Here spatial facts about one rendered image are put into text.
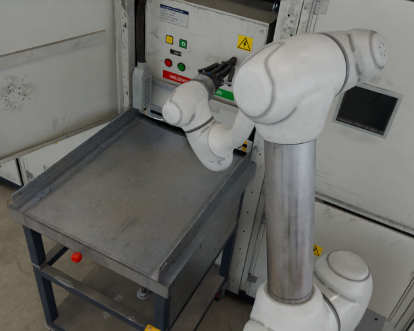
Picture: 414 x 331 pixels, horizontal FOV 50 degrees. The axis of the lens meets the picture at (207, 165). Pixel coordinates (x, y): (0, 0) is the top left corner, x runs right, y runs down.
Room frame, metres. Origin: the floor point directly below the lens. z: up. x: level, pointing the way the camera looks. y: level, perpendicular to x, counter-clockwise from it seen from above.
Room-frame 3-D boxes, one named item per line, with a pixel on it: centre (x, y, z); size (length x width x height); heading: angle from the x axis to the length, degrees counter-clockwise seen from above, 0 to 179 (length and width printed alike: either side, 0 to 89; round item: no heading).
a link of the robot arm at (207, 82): (1.25, 0.05, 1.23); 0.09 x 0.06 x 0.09; 67
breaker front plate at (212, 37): (1.55, 0.07, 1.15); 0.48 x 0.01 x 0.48; 67
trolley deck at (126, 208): (1.20, 0.22, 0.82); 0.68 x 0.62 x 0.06; 157
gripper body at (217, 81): (1.32, 0.02, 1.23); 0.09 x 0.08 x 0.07; 157
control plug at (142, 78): (1.57, 0.29, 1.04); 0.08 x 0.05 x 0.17; 157
